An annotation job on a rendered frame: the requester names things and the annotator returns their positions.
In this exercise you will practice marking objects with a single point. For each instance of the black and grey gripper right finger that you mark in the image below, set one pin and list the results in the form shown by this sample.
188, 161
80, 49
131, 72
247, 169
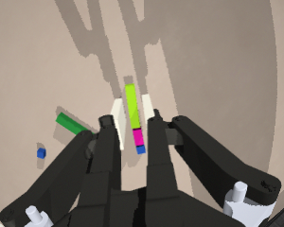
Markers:
245, 193

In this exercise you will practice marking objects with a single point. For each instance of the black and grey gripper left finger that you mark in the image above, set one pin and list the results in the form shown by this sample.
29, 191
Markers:
52, 195

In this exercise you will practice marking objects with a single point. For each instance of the small blue block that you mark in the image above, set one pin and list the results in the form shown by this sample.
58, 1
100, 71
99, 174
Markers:
140, 149
41, 153

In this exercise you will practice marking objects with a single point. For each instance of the small magenta block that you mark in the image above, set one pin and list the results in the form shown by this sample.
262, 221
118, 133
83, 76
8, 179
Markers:
138, 136

